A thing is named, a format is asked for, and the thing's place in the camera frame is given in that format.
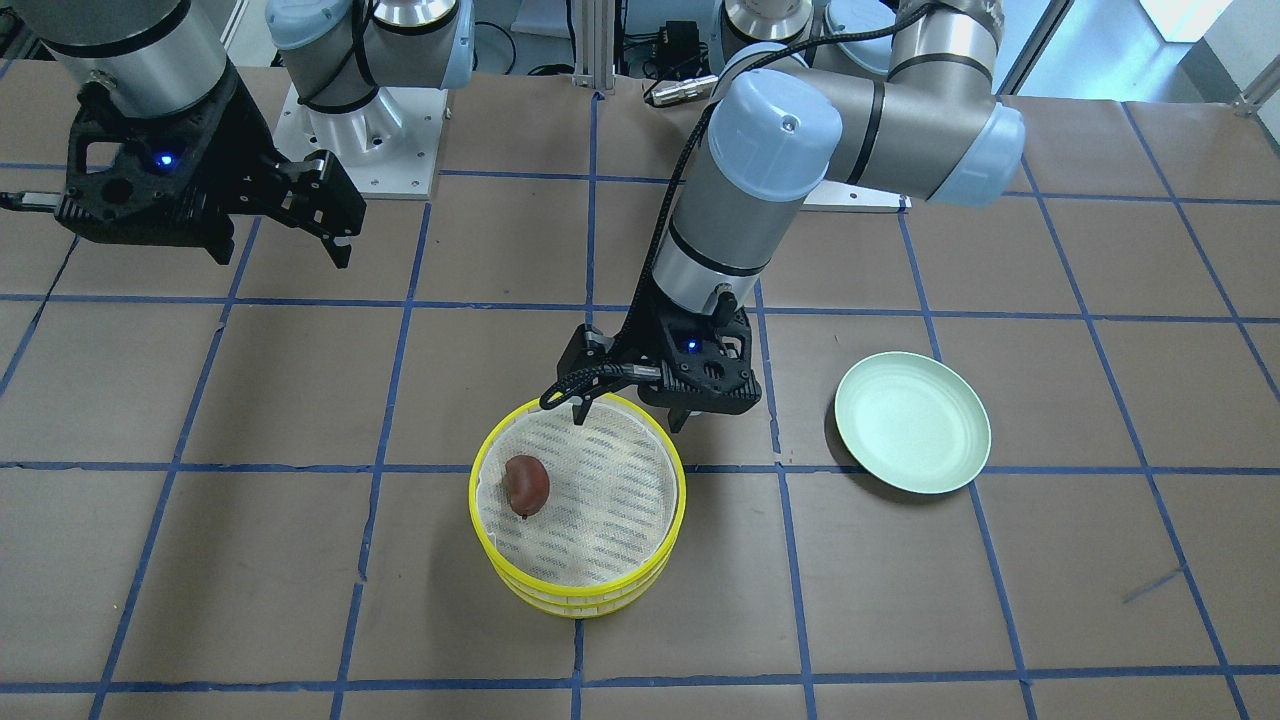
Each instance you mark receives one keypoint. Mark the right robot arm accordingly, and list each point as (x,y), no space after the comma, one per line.
(160,57)

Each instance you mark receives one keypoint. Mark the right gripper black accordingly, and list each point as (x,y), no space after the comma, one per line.
(222,150)

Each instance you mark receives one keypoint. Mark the pale green plate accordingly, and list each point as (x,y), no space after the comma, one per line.
(912,422)

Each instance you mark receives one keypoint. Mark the brown bun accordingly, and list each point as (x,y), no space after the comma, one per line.
(526,482)

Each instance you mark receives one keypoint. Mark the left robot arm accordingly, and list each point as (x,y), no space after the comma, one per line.
(906,109)

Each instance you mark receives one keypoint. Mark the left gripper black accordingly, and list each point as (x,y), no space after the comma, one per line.
(641,329)

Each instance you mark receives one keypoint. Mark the aluminium frame post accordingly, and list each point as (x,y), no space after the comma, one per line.
(594,34)

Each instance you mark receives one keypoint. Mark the yellow steamer layer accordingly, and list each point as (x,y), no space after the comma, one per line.
(582,607)
(616,505)

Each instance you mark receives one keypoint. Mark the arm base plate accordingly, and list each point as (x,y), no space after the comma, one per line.
(390,149)
(846,198)

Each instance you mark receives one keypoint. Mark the silver metal cylinder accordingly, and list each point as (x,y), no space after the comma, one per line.
(686,90)

